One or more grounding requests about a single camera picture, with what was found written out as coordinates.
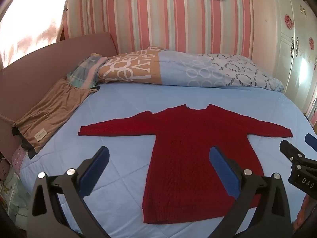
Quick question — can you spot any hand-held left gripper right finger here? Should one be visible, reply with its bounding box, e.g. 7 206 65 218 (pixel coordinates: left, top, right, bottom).
209 146 293 238

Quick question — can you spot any white wardrobe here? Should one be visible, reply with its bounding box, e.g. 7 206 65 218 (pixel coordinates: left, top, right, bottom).
250 0 317 112

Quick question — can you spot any blue and tan folded quilt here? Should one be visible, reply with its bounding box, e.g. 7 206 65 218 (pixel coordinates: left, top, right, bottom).
96 46 285 92

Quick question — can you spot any polka dot cloth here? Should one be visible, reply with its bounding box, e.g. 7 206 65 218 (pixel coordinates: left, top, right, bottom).
12 146 31 173

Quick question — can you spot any red knit sweater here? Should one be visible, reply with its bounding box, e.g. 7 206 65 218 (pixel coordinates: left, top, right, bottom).
78 103 294 225

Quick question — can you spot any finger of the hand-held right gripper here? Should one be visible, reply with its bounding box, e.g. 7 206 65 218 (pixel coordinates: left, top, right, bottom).
304 133 317 147
279 140 307 166

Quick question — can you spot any pink bed headboard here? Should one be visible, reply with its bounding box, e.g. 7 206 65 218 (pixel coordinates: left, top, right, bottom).
0 31 120 164

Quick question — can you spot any pink shelf unit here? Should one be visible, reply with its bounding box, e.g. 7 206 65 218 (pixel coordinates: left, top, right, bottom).
304 96 317 131

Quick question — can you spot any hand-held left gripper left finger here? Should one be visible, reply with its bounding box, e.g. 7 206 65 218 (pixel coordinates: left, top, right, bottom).
32 146 111 238

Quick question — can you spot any floral fabric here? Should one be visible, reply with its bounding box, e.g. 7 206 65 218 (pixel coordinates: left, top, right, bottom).
0 159 31 220

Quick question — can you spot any bright window curtain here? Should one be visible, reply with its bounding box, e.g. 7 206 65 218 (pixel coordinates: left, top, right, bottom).
0 0 73 70

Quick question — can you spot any brown cloth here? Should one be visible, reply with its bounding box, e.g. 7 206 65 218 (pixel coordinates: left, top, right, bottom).
12 78 98 153

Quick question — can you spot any plaid pillow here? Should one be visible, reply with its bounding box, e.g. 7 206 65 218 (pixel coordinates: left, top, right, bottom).
66 53 109 90

